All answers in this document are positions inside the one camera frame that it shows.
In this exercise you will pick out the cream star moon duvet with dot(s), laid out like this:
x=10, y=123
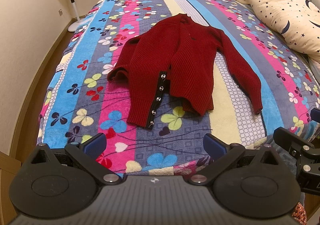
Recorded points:
x=296, y=20

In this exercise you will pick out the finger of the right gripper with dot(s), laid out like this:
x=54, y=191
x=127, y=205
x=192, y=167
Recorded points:
x=297, y=147

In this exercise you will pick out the red knit sweater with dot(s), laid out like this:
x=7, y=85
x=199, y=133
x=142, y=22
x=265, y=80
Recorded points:
x=176, y=56

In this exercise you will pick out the colourful floral striped blanket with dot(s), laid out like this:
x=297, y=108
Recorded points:
x=81, y=102

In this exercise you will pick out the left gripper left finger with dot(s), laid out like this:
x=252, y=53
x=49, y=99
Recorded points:
x=85, y=156

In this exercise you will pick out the wooden bed frame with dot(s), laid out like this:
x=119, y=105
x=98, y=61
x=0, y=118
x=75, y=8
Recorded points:
x=26, y=130

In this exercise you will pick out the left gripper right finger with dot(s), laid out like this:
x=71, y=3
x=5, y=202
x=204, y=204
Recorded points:
x=224, y=158

